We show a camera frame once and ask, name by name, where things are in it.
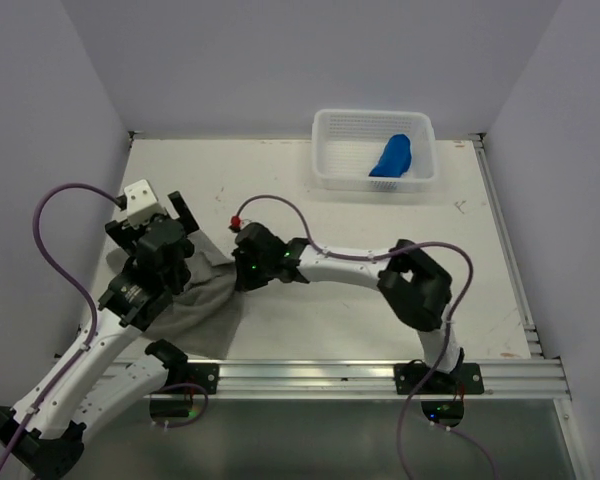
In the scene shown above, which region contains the grey terry towel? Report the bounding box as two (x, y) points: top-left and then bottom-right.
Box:
(134, 230), (244, 360)

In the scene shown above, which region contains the blue microfiber towel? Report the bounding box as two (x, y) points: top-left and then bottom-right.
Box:
(369, 134), (412, 178)

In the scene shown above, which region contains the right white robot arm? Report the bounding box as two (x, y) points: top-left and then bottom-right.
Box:
(231, 222), (464, 393)

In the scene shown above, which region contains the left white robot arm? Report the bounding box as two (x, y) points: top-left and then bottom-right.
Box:
(0, 186), (199, 479)

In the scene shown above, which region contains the white perforated plastic basket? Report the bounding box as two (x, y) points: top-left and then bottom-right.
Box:
(311, 109), (440, 193)

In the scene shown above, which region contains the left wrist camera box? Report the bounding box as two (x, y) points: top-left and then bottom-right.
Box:
(123, 179), (164, 228)

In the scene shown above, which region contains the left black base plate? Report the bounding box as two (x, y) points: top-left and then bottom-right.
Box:
(153, 361), (220, 395)

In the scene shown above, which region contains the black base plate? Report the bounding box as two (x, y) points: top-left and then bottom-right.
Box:
(393, 360), (485, 396)
(153, 361), (220, 395)

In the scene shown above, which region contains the aluminium mounting rail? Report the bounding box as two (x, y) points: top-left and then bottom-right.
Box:
(44, 357), (571, 401)

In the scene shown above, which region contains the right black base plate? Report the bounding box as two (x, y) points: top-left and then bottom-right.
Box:
(393, 360), (485, 396)

